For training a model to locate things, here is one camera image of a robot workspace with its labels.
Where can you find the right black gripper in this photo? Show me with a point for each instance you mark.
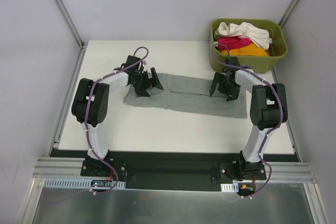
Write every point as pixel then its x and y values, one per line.
pixel 223 87

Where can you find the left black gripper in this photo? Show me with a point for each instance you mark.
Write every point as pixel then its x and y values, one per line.
pixel 146 82

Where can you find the grey t shirt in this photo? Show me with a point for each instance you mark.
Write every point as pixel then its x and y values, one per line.
pixel 190 95

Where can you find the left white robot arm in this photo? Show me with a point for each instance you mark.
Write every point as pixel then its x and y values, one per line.
pixel 90 103

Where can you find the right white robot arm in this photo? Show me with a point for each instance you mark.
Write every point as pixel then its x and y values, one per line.
pixel 268 111

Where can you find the green plastic bin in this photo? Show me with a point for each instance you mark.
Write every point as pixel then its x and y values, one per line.
pixel 277 49

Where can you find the pink t shirt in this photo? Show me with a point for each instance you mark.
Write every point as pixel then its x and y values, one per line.
pixel 233 43

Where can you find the orange t shirt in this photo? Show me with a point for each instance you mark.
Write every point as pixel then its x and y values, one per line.
pixel 250 50

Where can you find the white t shirt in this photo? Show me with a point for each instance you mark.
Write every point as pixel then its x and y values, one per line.
pixel 260 37

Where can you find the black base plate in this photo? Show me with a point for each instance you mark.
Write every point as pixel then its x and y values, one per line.
pixel 173 171

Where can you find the right white cable duct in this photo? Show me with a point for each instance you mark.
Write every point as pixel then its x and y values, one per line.
pixel 230 188

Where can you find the white cable duct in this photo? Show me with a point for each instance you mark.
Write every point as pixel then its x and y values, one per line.
pixel 230 188
pixel 69 183

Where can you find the aluminium rail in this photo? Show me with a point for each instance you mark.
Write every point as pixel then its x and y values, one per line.
pixel 282 172

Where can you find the left white cable duct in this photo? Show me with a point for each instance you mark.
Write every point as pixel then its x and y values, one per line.
pixel 69 183

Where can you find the left aluminium frame post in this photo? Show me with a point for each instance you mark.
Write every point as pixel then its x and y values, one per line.
pixel 69 22

